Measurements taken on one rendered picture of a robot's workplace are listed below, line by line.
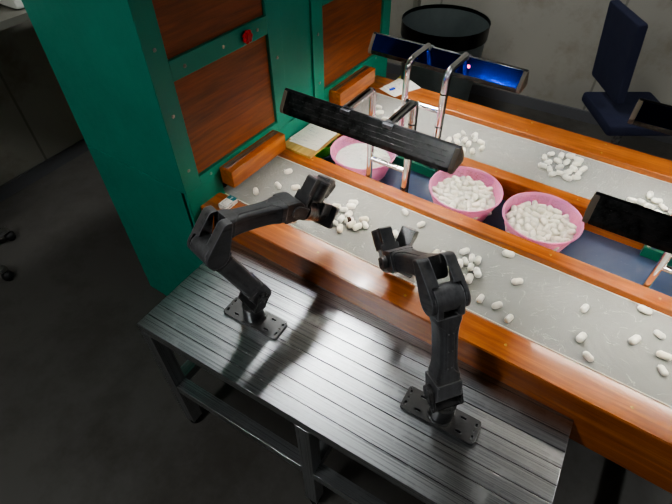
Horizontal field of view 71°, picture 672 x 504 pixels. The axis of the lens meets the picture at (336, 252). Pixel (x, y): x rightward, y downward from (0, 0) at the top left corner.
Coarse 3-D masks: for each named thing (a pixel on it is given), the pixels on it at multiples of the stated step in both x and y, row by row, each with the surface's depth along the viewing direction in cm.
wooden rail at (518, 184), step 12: (480, 168) 180; (492, 168) 180; (480, 180) 181; (504, 180) 175; (516, 180) 174; (528, 180) 174; (504, 192) 179; (516, 192) 176; (552, 192) 169; (564, 192) 169; (552, 204) 170; (576, 204) 165; (588, 228) 168; (600, 228) 165; (624, 240) 163
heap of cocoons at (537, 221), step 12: (528, 204) 169; (540, 204) 168; (516, 216) 164; (528, 216) 164; (540, 216) 164; (552, 216) 164; (564, 216) 164; (516, 228) 160; (528, 228) 159; (540, 228) 159; (552, 228) 159; (564, 228) 162; (576, 228) 160; (540, 240) 155; (552, 240) 157; (564, 240) 155
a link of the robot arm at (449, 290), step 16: (448, 288) 99; (448, 304) 98; (464, 304) 100; (432, 320) 103; (448, 320) 101; (432, 336) 107; (448, 336) 103; (432, 352) 110; (448, 352) 105; (432, 368) 111; (448, 368) 108; (432, 384) 112; (448, 384) 110
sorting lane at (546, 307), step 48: (240, 192) 175; (288, 192) 174; (336, 192) 174; (336, 240) 156; (432, 240) 156; (480, 240) 156; (480, 288) 142; (528, 288) 142; (576, 288) 141; (528, 336) 130; (624, 336) 129; (624, 384) 119
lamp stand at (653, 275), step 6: (666, 252) 130; (660, 258) 132; (666, 258) 130; (660, 264) 132; (666, 264) 132; (654, 270) 135; (660, 270) 133; (666, 270) 133; (648, 276) 137; (654, 276) 136; (642, 282) 140; (648, 282) 138
